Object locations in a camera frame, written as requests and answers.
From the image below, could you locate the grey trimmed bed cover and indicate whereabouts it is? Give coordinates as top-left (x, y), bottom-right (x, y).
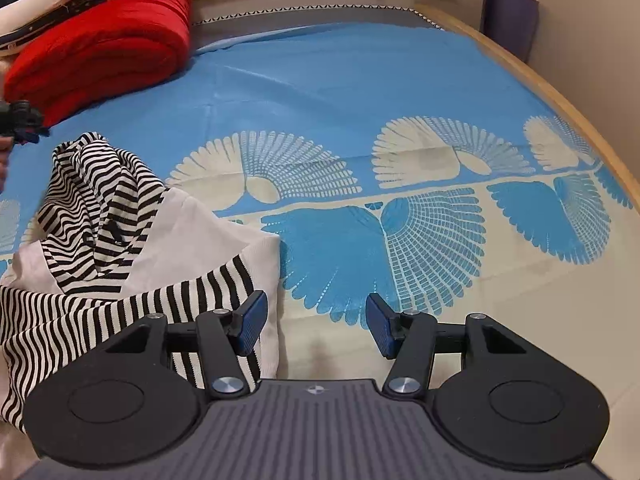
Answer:
top-left (191, 2), bottom-right (447, 57)

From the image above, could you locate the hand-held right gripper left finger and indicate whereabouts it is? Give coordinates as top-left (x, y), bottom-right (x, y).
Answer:
top-left (105, 290), bottom-right (270, 399)

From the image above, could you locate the purple board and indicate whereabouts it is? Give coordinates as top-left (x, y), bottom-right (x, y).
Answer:
top-left (480, 0), bottom-right (541, 65)

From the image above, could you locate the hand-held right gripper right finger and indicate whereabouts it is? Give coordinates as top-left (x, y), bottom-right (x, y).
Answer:
top-left (366, 292), bottom-right (528, 400)

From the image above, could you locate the black white striped shirt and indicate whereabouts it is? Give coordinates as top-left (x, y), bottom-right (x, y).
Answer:
top-left (0, 131), bottom-right (281, 433)

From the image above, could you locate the blue patterned bed sheet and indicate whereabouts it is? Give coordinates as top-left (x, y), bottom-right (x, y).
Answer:
top-left (0, 22), bottom-right (633, 431)

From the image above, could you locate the dark studded belt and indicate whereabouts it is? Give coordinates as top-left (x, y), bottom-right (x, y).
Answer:
top-left (0, 0), bottom-right (123, 57)

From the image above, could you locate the wooden bed frame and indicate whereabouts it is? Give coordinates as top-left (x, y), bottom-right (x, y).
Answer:
top-left (415, 2), bottom-right (640, 201)

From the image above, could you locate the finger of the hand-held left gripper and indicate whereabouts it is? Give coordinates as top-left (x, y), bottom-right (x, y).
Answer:
top-left (0, 101), bottom-right (51, 144)

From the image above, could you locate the red folded blanket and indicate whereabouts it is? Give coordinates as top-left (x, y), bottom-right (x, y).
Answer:
top-left (2, 0), bottom-right (195, 128)

